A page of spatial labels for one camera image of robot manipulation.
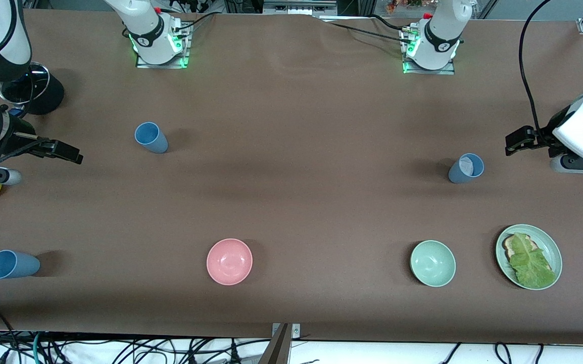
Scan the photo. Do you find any blue plastic cup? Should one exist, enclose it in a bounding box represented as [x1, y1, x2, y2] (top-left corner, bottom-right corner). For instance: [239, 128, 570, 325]
[448, 153, 485, 184]
[0, 250, 41, 280]
[134, 122, 169, 154]

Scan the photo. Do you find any mint green plate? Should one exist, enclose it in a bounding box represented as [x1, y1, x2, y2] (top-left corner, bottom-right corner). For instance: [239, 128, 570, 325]
[496, 224, 563, 291]

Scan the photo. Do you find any toast bread slice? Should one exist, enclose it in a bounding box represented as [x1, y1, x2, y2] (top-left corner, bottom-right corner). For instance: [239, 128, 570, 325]
[504, 234, 554, 274]

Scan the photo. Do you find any green lettuce leaf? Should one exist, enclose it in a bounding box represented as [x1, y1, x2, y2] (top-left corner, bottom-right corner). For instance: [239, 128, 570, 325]
[510, 233, 558, 289]

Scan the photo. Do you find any mint green bowl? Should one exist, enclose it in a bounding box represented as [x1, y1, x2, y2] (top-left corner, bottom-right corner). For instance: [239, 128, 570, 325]
[410, 240, 457, 288]

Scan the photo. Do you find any pink bowl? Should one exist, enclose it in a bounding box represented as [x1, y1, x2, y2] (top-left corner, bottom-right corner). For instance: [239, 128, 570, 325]
[206, 238, 253, 286]

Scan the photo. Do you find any grey power strip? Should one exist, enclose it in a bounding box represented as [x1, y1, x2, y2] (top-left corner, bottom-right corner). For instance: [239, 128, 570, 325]
[263, 0, 338, 16]

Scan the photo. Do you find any pan with blue handle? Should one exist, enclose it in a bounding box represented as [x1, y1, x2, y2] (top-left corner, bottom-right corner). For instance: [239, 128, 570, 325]
[0, 62, 65, 118]

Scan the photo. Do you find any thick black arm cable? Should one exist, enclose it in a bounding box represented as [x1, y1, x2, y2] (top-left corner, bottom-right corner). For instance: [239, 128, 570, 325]
[518, 0, 555, 147]

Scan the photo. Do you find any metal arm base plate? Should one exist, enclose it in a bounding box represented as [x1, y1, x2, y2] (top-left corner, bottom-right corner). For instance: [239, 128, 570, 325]
[402, 25, 456, 75]
[136, 23, 191, 69]

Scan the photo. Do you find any dark camera post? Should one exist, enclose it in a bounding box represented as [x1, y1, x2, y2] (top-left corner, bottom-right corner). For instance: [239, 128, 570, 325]
[259, 324, 292, 364]

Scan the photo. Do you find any grey metal bracket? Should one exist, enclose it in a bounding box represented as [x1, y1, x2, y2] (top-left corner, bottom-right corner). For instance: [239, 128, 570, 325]
[271, 324, 301, 340]

